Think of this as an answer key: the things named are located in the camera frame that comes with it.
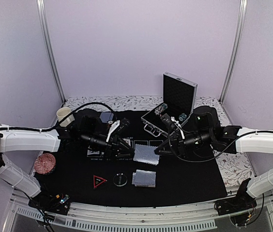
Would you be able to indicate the aluminium poker chip case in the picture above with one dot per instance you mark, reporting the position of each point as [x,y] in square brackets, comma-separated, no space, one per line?
[179,94]

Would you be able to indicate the queen of spades card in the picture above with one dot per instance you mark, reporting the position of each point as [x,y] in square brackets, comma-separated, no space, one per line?
[93,153]

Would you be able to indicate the small green circuit board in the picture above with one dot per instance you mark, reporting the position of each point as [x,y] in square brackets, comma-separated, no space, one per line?
[62,199]

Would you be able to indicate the right aluminium frame post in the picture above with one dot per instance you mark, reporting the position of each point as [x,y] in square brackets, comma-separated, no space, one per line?
[235,48]

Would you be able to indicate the black poker table mat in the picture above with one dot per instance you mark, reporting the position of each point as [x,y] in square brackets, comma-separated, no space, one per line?
[178,181]

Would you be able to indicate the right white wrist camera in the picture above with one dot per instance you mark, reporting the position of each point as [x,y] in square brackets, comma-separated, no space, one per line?
[174,129]

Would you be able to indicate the left aluminium frame post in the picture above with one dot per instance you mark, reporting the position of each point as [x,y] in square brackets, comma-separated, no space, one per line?
[49,50]

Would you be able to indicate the red patterned round tin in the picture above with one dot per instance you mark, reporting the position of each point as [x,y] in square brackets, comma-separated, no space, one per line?
[45,164]

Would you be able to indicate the aluminium frame post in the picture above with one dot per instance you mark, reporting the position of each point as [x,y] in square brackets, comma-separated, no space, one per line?
[235,48]
[49,50]

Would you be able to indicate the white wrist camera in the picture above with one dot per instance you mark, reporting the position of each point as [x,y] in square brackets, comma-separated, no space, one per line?
[117,128]
[174,129]

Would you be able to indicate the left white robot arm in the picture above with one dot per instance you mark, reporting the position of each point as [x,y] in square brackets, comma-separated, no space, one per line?
[50,140]

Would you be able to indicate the single blue playing card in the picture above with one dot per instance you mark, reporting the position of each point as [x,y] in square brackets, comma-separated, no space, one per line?
[106,116]

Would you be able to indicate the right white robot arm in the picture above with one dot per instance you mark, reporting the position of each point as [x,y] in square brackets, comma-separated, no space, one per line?
[238,139]

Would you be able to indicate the red black triangle card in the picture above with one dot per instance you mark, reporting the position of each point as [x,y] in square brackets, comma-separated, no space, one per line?
[97,181]

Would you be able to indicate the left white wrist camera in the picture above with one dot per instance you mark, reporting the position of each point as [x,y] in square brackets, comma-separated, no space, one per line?
[117,128]

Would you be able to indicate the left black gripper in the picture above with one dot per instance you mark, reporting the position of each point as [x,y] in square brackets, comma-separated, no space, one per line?
[130,150]

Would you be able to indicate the clear dealer button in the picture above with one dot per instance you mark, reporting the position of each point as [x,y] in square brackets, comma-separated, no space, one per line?
[120,179]

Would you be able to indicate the cream ceramic mug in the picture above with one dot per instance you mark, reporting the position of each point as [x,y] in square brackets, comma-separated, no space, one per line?
[65,116]

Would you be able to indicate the poker chip row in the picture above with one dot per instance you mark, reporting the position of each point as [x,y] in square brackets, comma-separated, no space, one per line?
[160,109]
[182,117]

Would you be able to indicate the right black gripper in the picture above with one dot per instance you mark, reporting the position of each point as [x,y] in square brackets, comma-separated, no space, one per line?
[176,152]

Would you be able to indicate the blue playing card deck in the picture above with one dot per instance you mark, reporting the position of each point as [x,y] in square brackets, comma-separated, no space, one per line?
[142,178]

